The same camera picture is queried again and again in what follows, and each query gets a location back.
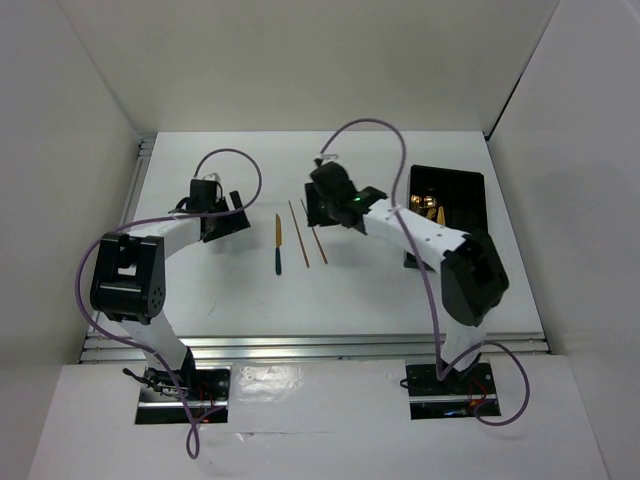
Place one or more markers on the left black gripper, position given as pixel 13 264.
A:
pixel 233 222

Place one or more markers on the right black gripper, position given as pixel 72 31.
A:
pixel 315 214

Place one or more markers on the gold chopstick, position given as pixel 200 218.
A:
pixel 315 235
pixel 299 235

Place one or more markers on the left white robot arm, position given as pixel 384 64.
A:
pixel 129 280

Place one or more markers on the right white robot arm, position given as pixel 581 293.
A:
pixel 472 277

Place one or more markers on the black cutlery tray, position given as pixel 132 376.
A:
pixel 461 193

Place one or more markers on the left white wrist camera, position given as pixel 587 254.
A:
pixel 212 177

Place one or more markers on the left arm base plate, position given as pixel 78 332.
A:
pixel 159 402

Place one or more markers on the aluminium frame rail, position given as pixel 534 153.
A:
pixel 224 298

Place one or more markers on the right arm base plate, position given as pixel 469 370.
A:
pixel 455 397

